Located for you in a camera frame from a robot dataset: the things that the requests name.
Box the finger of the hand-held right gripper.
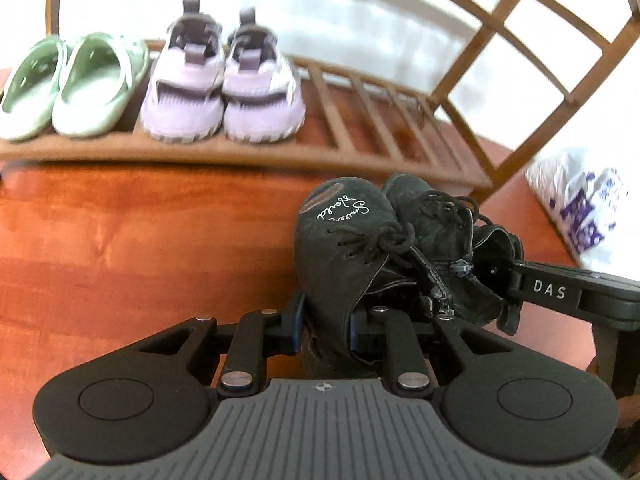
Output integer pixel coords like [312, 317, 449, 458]
[492, 257, 526, 336]

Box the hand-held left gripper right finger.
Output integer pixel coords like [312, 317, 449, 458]
[351, 307, 503, 393]

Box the white printed plastic bag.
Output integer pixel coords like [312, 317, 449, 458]
[525, 146, 631, 271]

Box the purple sneaker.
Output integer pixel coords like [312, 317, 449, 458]
[140, 0, 226, 143]
[221, 7, 307, 142]

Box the mint green clog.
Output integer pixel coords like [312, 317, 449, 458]
[52, 32, 151, 137]
[0, 36, 68, 142]

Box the wooden shoe rack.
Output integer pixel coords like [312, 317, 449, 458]
[0, 0, 640, 206]

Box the black lace-up boot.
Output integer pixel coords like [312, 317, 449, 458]
[292, 177, 436, 381]
[382, 174, 523, 328]

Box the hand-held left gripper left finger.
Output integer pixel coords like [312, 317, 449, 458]
[139, 292, 306, 392]

